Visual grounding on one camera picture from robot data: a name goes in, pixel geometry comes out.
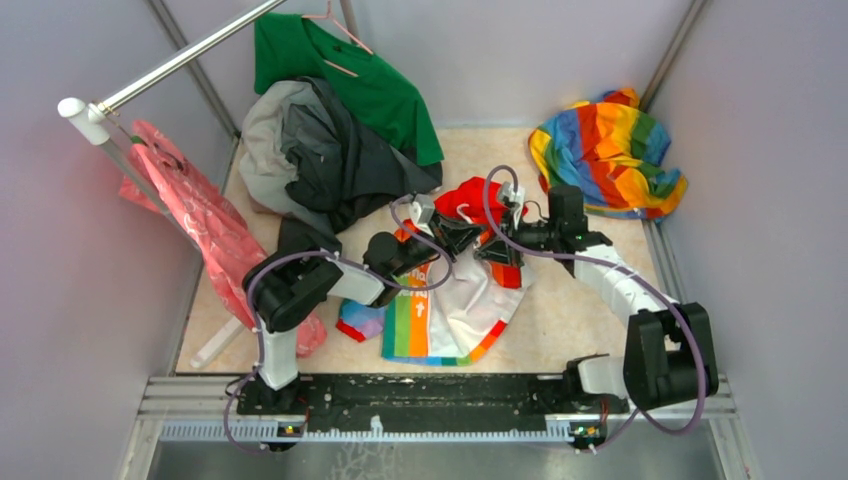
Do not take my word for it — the red white cartoon jacket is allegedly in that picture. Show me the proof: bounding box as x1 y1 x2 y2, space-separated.
335 176 535 367

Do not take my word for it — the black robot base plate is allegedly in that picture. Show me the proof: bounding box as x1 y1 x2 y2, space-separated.
236 373 630 433

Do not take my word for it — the pink patterned garment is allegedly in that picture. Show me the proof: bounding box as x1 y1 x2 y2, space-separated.
119 119 329 359

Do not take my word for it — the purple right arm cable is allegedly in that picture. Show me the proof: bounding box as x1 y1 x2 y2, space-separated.
482 165 710 454

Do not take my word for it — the rainbow striped garment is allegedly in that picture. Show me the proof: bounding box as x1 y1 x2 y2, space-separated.
527 87 688 222

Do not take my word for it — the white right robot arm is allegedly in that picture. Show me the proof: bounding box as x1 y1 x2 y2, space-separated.
483 183 718 412

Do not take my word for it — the dark grey jacket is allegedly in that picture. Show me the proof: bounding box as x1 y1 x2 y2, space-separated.
238 77 443 239

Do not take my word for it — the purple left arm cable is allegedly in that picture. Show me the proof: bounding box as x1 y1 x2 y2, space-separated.
222 193 456 455

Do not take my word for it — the silver clothes rail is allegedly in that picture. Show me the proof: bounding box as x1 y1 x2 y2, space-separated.
57 1 282 225

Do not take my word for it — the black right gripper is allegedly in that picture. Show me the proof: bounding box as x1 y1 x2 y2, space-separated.
474 209 559 269

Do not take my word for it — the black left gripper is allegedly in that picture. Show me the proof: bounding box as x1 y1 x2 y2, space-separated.
391 209 488 279

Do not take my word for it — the green t-shirt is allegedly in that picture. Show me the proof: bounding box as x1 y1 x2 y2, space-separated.
253 13 445 166

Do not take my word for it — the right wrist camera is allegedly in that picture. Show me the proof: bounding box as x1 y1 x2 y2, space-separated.
496 182 526 212

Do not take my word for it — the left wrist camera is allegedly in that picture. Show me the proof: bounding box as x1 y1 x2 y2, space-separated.
408 199 436 232

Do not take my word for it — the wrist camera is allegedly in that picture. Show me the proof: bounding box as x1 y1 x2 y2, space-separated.
408 199 436 232
496 182 526 212

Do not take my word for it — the aluminium frame rail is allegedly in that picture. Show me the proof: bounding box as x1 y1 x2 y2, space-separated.
119 368 761 479

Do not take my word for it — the pink clothes hanger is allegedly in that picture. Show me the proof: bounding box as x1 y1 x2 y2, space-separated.
299 1 376 81

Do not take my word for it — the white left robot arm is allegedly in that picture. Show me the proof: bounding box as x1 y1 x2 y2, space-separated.
243 215 486 414

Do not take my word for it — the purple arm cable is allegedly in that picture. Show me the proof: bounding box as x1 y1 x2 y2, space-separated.
482 165 710 454
222 193 456 455

